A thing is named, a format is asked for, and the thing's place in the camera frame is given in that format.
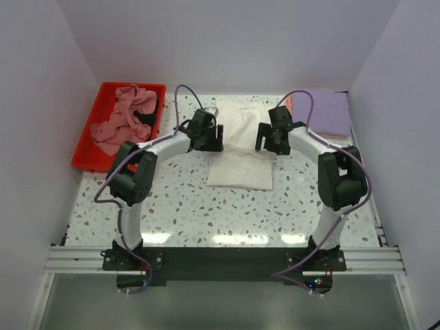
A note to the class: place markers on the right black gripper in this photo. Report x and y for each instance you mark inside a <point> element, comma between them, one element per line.
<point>264,130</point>

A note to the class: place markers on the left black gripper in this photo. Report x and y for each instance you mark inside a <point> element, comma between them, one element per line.
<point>216,144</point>

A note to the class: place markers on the white t-shirt red print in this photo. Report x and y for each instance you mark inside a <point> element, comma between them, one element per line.
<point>239,165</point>

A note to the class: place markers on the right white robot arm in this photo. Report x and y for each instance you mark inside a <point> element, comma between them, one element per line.
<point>343,184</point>

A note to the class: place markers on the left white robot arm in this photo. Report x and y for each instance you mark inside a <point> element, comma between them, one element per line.
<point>130,181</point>

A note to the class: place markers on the folded purple t-shirt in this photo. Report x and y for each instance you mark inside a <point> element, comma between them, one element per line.
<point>330,111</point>

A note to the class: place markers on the black garment in bin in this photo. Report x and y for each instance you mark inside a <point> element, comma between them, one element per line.
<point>152,120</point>

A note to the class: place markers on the pink crumpled t-shirt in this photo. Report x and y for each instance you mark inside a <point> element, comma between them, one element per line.
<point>122,125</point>

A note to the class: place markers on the red plastic bin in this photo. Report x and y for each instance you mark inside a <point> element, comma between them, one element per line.
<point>89,157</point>

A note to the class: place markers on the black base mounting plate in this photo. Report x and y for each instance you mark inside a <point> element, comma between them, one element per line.
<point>156,266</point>

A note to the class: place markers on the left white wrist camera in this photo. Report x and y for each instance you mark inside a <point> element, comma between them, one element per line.
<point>213,110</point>

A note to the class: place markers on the aluminium extrusion rail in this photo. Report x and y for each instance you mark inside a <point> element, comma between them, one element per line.
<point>359,260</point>

